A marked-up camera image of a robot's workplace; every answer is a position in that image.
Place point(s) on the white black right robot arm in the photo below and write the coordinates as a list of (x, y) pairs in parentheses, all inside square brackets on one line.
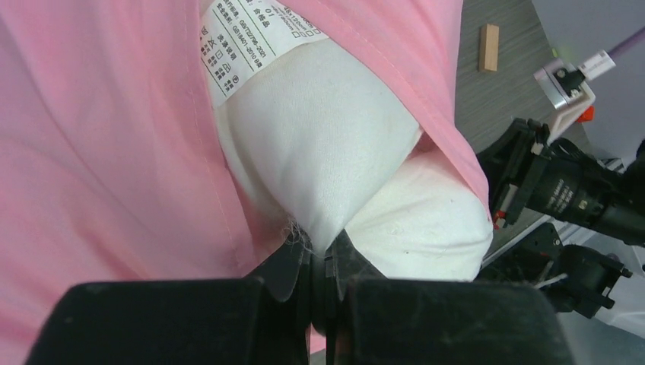
[(586, 275)]

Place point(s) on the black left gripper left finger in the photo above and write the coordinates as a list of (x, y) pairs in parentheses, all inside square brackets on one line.
[(258, 319)]

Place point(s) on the pink pillowcase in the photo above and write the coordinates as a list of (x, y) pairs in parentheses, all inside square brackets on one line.
[(111, 164)]

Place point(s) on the wooden block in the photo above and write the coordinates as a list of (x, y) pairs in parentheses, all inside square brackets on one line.
[(489, 48)]

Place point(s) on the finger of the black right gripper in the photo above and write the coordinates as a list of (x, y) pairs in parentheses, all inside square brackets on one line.
[(513, 165)]

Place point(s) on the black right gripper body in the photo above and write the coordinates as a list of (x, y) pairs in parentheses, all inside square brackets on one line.
[(577, 189)]

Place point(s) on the small orange-red toy block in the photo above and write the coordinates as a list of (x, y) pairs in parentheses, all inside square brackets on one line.
[(587, 115)]

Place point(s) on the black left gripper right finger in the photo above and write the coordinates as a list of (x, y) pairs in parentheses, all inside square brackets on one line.
[(376, 320)]

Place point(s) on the white pillow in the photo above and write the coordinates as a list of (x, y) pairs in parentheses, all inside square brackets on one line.
[(339, 116)]

